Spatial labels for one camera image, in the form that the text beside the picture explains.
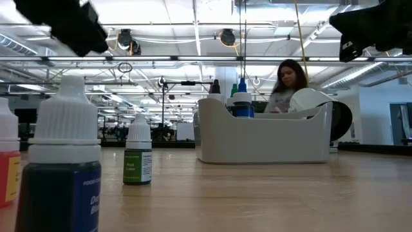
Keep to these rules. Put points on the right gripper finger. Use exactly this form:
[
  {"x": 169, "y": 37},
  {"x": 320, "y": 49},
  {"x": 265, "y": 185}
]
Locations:
[
  {"x": 351, "y": 22},
  {"x": 349, "y": 50}
]

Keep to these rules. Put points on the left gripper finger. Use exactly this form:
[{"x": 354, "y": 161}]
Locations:
[{"x": 87, "y": 42}]

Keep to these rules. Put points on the small dropper bottle green label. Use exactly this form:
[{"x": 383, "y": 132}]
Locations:
[{"x": 137, "y": 145}]

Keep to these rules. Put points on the large bottle blue tip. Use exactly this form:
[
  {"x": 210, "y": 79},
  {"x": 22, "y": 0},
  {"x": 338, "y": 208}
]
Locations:
[{"x": 242, "y": 103}]

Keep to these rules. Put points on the large bottle green tip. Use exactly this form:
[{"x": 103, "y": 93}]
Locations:
[{"x": 233, "y": 90}]

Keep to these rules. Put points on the grey plastic caddy bin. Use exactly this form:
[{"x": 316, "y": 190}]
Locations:
[{"x": 264, "y": 138}]

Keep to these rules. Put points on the black-tipped bottle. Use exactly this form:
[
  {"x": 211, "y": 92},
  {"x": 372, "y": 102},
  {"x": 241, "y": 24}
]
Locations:
[{"x": 215, "y": 93}]

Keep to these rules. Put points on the person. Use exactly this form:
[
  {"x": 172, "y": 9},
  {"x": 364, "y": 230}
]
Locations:
[{"x": 286, "y": 80}]

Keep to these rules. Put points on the small dropper bottle blue label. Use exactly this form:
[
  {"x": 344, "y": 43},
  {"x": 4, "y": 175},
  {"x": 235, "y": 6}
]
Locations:
[{"x": 64, "y": 129}]

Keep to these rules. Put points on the distant black workstations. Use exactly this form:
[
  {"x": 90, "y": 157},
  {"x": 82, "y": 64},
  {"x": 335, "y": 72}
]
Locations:
[{"x": 112, "y": 130}]

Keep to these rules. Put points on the black monitor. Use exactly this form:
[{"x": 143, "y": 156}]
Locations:
[{"x": 25, "y": 116}]

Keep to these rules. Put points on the small dropper bottle yellow label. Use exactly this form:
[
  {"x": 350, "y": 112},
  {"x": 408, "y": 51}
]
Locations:
[{"x": 8, "y": 129}]

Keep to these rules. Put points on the white square column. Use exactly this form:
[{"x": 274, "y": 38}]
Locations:
[{"x": 225, "y": 74}]

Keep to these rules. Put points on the white board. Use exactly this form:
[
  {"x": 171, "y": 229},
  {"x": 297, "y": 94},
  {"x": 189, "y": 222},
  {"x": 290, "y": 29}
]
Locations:
[{"x": 185, "y": 131}]

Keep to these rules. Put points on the silver ventilation duct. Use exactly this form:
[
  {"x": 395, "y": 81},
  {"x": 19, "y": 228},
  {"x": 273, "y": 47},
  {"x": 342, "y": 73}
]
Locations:
[
  {"x": 19, "y": 46},
  {"x": 360, "y": 74}
]

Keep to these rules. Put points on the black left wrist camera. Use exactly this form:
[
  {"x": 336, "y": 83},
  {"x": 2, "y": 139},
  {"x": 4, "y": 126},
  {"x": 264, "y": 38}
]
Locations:
[{"x": 89, "y": 14}]

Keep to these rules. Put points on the blue wall display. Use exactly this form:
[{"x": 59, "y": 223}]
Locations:
[{"x": 400, "y": 124}]

